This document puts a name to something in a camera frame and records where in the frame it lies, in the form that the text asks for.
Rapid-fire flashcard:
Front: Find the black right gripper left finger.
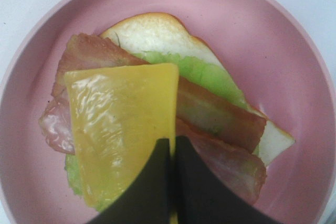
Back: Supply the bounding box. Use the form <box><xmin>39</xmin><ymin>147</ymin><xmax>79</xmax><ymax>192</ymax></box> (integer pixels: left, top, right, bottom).
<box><xmin>89</xmin><ymin>138</ymin><xmax>170</xmax><ymax>224</ymax></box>

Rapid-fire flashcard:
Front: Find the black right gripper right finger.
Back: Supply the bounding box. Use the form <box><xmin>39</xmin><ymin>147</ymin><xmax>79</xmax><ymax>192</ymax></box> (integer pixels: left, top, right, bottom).
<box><xmin>175</xmin><ymin>136</ymin><xmax>268</xmax><ymax>223</ymax></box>

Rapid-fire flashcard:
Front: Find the yellow cheese slice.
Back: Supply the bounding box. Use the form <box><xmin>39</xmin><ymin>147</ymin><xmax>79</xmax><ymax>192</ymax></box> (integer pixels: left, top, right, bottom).
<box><xmin>65</xmin><ymin>63</ymin><xmax>179</xmax><ymax>211</ymax></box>

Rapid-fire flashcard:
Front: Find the green lettuce leaf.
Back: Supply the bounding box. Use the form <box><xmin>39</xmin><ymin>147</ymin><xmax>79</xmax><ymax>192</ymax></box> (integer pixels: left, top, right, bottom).
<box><xmin>65</xmin><ymin>52</ymin><xmax>266</xmax><ymax>211</ymax></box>

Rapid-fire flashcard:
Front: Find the brown bacon strip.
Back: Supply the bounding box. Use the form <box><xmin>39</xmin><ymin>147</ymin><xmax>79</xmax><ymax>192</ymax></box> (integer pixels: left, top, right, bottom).
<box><xmin>51</xmin><ymin>33</ymin><xmax>266</xmax><ymax>153</ymax></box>

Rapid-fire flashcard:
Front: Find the white bread slice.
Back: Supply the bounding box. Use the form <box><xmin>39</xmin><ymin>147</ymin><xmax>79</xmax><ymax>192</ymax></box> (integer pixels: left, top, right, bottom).
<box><xmin>101</xmin><ymin>13</ymin><xmax>295</xmax><ymax>165</ymax></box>

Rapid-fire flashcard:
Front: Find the pink bacon strip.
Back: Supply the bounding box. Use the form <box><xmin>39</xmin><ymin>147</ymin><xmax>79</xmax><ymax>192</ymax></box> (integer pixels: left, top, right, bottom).
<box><xmin>38</xmin><ymin>96</ymin><xmax>267</xmax><ymax>204</ymax></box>

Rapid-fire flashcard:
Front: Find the pink round plate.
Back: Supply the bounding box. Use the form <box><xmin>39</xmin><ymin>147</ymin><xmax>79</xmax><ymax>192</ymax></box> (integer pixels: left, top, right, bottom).
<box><xmin>1</xmin><ymin>0</ymin><xmax>335</xmax><ymax>223</ymax></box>

